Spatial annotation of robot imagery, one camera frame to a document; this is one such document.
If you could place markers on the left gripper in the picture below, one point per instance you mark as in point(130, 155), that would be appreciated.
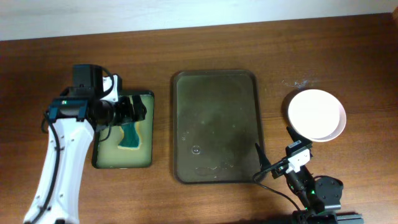
point(129, 109)

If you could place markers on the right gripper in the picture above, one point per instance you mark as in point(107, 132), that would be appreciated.
point(283, 165)

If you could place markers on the yellow green sponge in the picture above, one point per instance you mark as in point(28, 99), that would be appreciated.
point(131, 136)

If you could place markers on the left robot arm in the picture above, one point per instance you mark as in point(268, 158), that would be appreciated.
point(70, 131)

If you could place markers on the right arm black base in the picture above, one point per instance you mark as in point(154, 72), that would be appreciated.
point(328, 218)

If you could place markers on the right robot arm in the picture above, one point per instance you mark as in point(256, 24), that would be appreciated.
point(320, 195)

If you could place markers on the black soapy water tray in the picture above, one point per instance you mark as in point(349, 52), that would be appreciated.
point(107, 155)

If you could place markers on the brown serving tray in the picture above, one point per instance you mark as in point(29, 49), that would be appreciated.
point(217, 126)

